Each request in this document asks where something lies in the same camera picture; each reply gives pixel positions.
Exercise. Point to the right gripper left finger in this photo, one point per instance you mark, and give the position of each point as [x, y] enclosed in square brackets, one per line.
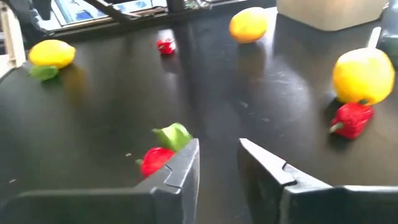
[93, 208]

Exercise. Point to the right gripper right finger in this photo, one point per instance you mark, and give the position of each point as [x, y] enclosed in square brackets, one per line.
[311, 205]

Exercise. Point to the red bell pepper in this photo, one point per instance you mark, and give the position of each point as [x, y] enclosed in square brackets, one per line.
[165, 46]
[353, 119]
[154, 161]

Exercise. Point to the orange fruit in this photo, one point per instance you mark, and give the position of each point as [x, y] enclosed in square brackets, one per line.
[248, 25]

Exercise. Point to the yellow lemon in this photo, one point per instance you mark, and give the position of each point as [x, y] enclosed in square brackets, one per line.
[363, 76]
[51, 53]

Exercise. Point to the beige plastic basket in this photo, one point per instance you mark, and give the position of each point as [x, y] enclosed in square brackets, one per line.
[326, 15]

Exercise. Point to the white frame post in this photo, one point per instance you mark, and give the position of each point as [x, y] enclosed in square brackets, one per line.
[14, 43]

